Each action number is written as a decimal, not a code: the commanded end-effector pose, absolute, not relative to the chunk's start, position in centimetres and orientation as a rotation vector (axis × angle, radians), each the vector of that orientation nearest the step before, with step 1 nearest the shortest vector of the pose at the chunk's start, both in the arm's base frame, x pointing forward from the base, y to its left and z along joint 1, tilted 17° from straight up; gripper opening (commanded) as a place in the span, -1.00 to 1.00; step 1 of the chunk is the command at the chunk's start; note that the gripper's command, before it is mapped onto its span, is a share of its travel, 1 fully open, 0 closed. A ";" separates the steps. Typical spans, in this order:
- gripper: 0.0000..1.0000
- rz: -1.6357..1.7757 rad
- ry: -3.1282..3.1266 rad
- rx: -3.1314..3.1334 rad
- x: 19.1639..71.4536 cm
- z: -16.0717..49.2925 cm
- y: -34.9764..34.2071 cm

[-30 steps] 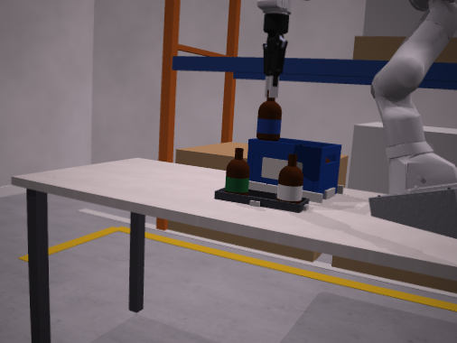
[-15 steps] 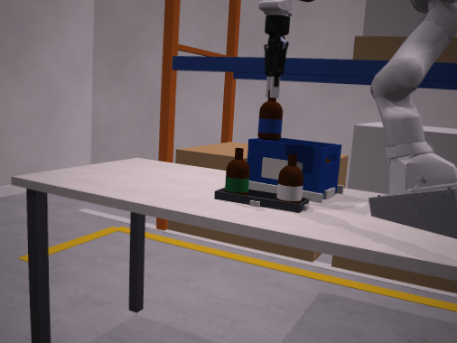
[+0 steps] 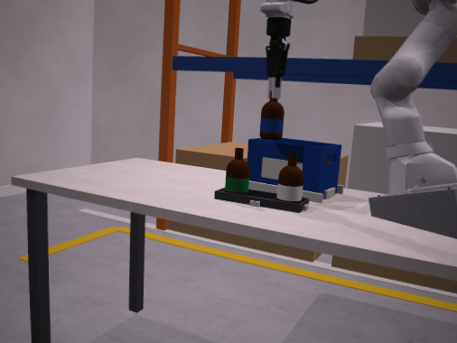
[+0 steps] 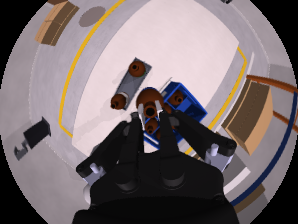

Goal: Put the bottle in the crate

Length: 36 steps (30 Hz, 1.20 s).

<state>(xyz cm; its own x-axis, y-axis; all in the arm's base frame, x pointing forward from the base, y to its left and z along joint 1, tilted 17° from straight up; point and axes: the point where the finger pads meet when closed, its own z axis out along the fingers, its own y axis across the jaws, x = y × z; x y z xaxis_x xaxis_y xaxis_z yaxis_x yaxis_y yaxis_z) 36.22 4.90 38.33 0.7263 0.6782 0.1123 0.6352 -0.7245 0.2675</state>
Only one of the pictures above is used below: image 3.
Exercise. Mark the brown bottle with green label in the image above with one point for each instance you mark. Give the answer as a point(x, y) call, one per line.
point(237, 174)

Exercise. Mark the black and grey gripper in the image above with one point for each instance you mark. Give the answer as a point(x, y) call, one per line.
point(276, 55)

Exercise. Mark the brown bottle with blue label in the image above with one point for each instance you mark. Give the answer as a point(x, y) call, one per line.
point(272, 120)

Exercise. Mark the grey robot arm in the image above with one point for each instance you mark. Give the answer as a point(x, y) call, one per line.
point(412, 167)

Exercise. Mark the blue crate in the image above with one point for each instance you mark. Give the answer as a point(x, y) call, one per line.
point(267, 158)

